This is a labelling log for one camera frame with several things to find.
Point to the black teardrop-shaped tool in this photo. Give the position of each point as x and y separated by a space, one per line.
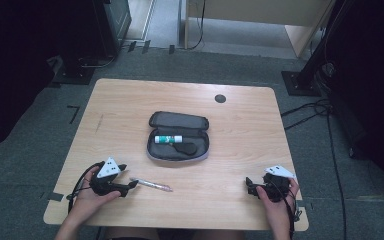
186 148

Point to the person's right hand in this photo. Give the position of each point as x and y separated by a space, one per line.
276 213

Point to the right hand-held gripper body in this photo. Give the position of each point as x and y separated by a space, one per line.
276 186

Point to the person's left hand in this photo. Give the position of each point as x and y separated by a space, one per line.
90 203

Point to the dark curtain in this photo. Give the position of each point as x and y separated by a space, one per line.
373 100
10 66

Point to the white green glue stick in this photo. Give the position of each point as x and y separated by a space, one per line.
168 139

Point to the black round table grommet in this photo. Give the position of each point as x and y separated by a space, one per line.
220 98

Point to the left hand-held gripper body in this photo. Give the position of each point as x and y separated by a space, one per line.
108 178

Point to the grey zip pencil case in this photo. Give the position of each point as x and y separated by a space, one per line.
178 136

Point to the dark cabinet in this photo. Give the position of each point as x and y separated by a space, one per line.
118 20

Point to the black post with base plate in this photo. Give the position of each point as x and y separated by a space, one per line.
301 83

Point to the small black floor tape strip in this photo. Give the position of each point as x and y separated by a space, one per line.
132 46
172 49
146 46

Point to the light wooden furniture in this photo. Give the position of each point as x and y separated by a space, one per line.
300 30

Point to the black stand with square base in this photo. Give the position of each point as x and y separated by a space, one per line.
75 71

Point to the person's legs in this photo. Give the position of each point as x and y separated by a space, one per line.
173 234

